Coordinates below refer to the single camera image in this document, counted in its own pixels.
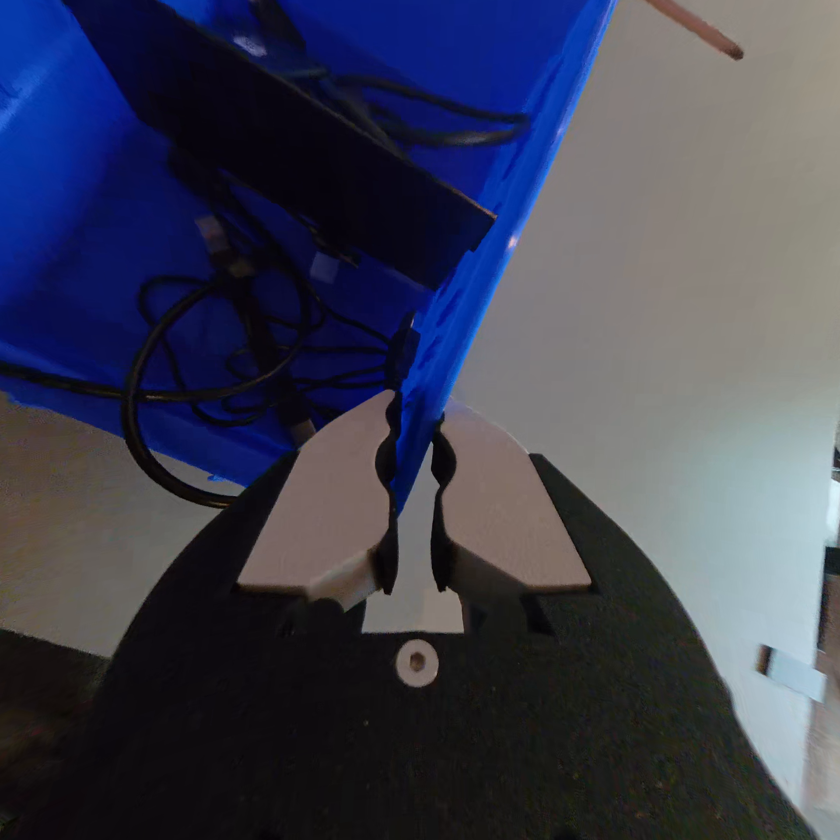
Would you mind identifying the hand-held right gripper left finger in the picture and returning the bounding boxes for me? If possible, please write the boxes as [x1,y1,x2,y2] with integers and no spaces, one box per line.
[237,389,400,613]

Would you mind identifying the thin black cable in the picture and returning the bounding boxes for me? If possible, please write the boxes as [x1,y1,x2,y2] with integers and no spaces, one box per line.
[0,309,421,434]

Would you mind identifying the blue plastic bin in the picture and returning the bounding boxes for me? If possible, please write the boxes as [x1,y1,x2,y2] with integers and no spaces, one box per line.
[0,0,618,515]

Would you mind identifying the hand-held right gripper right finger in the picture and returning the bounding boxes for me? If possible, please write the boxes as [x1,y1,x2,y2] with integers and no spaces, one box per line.
[431,407,594,598]

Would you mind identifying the black bin divider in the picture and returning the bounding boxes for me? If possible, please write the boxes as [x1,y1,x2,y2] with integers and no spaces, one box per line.
[66,0,497,292]

